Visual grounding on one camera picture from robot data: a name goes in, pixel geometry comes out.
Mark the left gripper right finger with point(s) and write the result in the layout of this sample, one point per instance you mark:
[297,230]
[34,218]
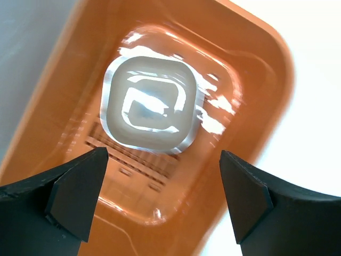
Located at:
[271,216]

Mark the light green plate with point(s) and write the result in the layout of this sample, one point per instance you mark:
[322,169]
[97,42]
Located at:
[150,103]

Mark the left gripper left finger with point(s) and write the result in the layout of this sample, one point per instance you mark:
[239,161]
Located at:
[51,213]

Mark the orange plastic bin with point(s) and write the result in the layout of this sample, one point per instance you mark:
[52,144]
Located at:
[154,203]

